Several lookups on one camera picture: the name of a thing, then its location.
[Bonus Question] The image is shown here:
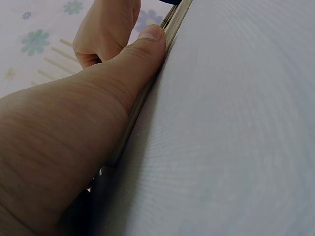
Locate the beige-edged board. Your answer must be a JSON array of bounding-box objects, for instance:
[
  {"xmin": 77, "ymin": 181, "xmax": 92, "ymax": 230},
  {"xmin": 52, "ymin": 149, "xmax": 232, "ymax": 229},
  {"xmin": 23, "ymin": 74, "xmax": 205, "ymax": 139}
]
[{"xmin": 99, "ymin": 0, "xmax": 194, "ymax": 177}]

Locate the dark blue object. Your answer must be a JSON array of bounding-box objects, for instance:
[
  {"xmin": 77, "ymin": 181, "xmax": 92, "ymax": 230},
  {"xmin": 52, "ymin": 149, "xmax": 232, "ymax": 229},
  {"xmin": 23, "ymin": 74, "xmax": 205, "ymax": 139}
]
[{"xmin": 158, "ymin": 0, "xmax": 183, "ymax": 6}]

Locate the person's right hand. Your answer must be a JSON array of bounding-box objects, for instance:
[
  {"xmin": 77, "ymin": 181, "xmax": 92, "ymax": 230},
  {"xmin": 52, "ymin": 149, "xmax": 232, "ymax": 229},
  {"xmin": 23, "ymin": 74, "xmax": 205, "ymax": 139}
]
[{"xmin": 72, "ymin": 0, "xmax": 141, "ymax": 70}]

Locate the person's left hand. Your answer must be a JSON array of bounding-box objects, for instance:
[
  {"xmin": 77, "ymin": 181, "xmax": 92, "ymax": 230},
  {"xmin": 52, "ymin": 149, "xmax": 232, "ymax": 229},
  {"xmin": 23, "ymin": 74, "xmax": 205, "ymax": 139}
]
[{"xmin": 0, "ymin": 24, "xmax": 168, "ymax": 236}]

